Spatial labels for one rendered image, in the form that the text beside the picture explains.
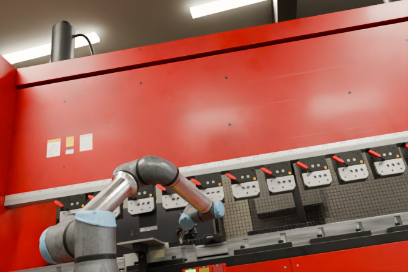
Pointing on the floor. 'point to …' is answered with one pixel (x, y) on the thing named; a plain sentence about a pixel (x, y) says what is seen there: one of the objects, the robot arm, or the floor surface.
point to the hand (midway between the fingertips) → (181, 239)
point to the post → (298, 201)
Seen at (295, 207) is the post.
